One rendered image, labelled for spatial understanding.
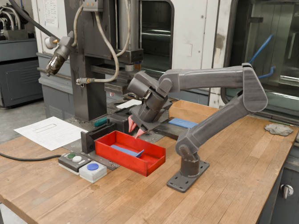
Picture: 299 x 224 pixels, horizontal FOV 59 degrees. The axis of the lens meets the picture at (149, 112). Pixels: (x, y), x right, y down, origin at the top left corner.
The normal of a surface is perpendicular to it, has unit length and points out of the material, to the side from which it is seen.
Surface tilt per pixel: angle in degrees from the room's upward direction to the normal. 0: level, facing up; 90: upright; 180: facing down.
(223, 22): 90
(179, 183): 0
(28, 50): 90
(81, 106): 90
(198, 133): 81
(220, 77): 87
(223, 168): 0
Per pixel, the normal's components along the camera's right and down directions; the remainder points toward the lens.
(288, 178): -0.63, 0.28
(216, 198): 0.02, -0.93
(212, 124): -0.30, 0.32
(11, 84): 0.77, 0.25
